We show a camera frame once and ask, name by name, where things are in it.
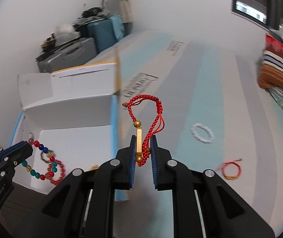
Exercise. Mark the striped orange pillow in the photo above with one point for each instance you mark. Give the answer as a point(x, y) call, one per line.
point(271, 72)

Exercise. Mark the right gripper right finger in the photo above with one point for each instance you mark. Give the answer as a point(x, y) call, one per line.
point(168, 174)

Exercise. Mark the grey suitcase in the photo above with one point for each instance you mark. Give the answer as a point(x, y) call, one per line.
point(74, 53)

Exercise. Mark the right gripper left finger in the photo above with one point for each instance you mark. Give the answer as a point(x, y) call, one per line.
point(118, 173)

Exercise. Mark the beige curtain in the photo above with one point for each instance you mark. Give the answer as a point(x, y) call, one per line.
point(126, 11)

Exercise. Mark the striped bed sheet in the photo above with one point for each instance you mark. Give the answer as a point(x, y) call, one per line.
point(214, 112)

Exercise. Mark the teal suitcase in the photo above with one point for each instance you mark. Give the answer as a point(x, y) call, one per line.
point(105, 31)

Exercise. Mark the blue sky printed box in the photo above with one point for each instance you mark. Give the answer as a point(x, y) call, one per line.
point(72, 112)

